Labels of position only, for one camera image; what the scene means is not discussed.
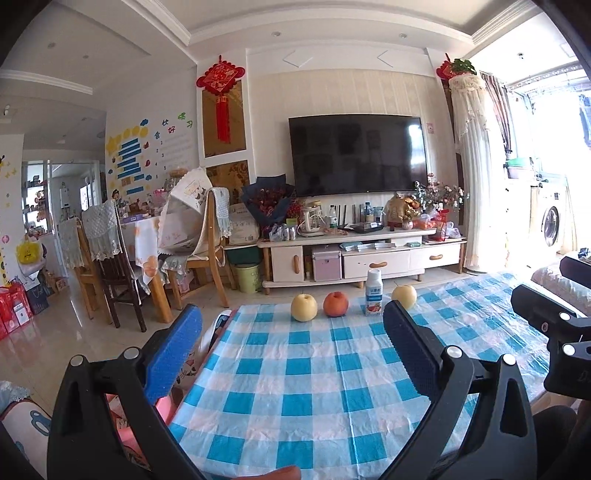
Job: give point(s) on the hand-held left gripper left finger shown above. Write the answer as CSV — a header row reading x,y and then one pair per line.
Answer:
x,y
173,355

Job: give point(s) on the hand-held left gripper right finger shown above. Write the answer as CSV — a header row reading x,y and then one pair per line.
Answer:
x,y
411,355

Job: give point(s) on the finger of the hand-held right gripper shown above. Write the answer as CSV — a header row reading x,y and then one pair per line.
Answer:
x,y
535,307
577,266

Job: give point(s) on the pink plastic basin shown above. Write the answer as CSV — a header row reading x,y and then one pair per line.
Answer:
x,y
161,408

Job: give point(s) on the pale green trash bin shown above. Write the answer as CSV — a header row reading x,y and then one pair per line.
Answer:
x,y
248,279

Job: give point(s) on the person's left hand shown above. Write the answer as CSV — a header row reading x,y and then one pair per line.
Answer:
x,y
272,474

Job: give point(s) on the beige sofa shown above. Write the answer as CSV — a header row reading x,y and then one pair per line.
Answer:
x,y
549,281

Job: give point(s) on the cat print stool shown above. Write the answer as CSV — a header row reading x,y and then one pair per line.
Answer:
x,y
214,330

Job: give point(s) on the white washing machine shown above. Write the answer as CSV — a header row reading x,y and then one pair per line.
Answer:
x,y
551,221

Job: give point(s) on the yellow pear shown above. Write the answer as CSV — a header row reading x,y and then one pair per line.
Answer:
x,y
407,294
303,307

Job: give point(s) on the white yoghurt bottle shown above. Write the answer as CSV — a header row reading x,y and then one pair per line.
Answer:
x,y
374,295

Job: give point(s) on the person's dark trouser leg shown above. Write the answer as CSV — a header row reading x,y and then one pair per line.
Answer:
x,y
554,438

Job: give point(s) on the cream tv cabinet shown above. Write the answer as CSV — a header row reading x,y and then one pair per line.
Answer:
x,y
397,263

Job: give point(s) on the dark wooden chair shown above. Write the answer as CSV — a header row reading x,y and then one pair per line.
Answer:
x,y
115,277

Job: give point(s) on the light wooden chair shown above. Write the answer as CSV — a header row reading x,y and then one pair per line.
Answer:
x,y
214,258

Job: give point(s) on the orange print dining tablecloth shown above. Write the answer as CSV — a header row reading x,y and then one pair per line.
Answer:
x,y
145,249

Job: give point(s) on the blue white checked tablecloth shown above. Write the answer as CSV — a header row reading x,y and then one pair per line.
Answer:
x,y
300,383

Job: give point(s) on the stacked plastic basins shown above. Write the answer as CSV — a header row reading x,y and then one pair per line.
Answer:
x,y
517,167

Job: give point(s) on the lace covered wooden chair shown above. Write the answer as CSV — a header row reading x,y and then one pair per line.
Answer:
x,y
83,277

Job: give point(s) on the green storage box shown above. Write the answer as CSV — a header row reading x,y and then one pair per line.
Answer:
x,y
242,256

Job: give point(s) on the pink storage box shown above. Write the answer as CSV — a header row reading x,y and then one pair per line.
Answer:
x,y
326,265

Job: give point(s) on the black tray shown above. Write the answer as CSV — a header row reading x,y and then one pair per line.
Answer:
x,y
364,227

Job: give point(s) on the white covered air conditioner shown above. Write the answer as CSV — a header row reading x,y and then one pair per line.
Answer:
x,y
473,175

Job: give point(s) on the white cartoon print cloth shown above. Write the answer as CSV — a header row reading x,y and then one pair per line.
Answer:
x,y
182,212

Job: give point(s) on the golden gift ornament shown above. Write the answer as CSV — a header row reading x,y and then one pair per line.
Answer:
x,y
401,212

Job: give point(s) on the dark blue gift bag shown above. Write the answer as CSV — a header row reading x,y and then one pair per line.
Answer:
x,y
38,300

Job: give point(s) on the artificial flower arrangement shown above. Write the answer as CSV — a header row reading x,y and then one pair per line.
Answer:
x,y
441,194

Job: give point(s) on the white printed bag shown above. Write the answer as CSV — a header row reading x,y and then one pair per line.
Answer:
x,y
242,224

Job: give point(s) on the pale green lace cloth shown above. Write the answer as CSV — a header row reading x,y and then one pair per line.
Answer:
x,y
221,207

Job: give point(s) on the clear water bottle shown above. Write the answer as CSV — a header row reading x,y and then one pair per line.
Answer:
x,y
333,218

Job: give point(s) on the large red gift bag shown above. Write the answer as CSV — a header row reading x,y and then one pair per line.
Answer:
x,y
16,309

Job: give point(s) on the white kettle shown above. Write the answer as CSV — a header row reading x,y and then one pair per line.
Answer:
x,y
311,224

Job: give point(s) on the cartoon print cushion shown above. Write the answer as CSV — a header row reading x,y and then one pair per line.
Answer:
x,y
23,429

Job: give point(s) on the patterned curtain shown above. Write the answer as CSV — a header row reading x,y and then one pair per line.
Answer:
x,y
496,110

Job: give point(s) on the yellow plastic bag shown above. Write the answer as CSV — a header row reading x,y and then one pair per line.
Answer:
x,y
30,251

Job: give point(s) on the dark blue wrapped bouquet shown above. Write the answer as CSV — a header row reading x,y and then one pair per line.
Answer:
x,y
268,203

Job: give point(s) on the black flat television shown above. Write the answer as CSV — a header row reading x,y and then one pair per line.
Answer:
x,y
358,154

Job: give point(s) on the green potted plant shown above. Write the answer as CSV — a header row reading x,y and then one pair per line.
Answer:
x,y
463,66

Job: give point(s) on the small red chinese knot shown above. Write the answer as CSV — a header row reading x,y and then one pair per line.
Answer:
x,y
444,71

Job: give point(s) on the large red chinese knot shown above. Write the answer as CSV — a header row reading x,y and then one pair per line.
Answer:
x,y
220,78

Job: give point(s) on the colourful wall stickers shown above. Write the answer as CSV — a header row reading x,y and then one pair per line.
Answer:
x,y
129,157

